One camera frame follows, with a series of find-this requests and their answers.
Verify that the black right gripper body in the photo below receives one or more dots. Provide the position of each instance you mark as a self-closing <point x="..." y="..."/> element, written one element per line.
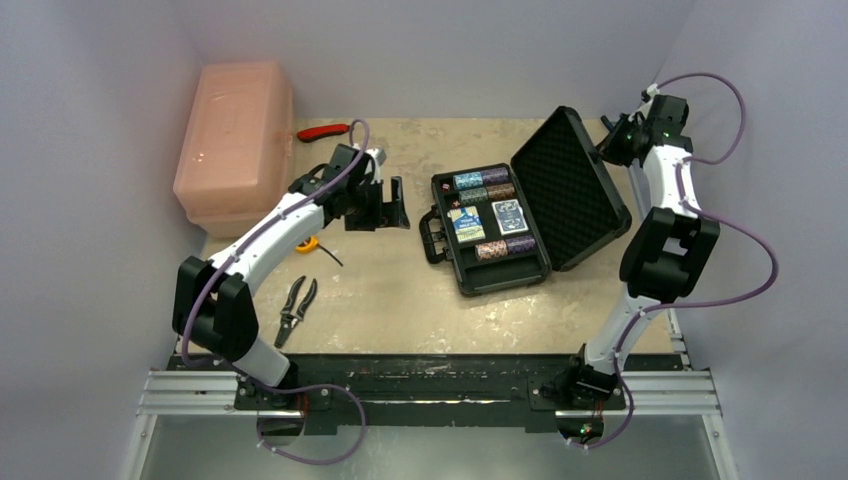
<point x="611" y="134"/>

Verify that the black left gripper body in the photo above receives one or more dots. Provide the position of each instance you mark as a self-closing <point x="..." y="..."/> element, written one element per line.
<point x="366" y="209"/>

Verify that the blue yellow card deck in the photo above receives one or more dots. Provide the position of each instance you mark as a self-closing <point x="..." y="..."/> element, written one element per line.
<point x="467" y="224"/>

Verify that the black poker set case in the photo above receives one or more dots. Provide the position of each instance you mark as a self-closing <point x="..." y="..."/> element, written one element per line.
<point x="569" y="200"/>

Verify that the blue playing card deck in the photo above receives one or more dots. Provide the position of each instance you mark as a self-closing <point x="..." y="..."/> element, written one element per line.
<point x="509" y="217"/>

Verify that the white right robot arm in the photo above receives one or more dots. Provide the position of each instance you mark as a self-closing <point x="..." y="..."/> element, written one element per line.
<point x="668" y="252"/>

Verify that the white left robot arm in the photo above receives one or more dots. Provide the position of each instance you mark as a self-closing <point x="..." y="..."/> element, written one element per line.
<point x="213" y="306"/>

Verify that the yellow tape measure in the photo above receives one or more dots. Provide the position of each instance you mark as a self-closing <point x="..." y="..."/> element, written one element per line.
<point x="312" y="244"/>

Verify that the red utility knife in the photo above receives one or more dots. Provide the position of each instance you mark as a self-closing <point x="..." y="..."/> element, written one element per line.
<point x="316" y="133"/>

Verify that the light blue chip stack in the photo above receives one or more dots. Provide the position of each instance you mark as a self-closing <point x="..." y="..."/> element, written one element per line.
<point x="468" y="180"/>

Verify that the orange chip stack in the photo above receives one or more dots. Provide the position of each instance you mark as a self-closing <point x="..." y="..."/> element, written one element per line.
<point x="500" y="192"/>

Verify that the purple chip stack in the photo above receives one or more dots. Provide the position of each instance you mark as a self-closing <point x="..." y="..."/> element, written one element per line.
<point x="493" y="176"/>

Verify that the orange purple chip row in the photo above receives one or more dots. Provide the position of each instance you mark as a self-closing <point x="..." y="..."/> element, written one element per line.
<point x="504" y="248"/>

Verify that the pink plastic storage box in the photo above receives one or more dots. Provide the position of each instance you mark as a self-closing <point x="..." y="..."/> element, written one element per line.
<point x="236" y="160"/>

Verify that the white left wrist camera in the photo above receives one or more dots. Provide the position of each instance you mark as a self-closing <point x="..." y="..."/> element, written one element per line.
<point x="375" y="158"/>

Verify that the black handled pliers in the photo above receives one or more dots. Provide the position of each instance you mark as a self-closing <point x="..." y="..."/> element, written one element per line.
<point x="294" y="310"/>

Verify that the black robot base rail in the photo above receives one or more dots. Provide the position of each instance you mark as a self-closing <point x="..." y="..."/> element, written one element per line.
<point x="464" y="390"/>

